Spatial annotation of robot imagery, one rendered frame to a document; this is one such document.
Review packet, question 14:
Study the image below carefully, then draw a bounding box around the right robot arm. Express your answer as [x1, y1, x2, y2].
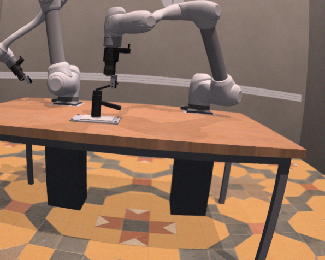
[0, 0, 82, 106]

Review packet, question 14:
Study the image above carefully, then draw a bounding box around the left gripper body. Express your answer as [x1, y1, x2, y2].
[103, 36, 131, 75]

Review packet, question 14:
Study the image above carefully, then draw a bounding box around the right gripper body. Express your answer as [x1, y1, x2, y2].
[6, 56, 25, 81]

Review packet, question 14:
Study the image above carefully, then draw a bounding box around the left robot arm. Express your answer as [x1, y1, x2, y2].
[104, 0, 242, 115]

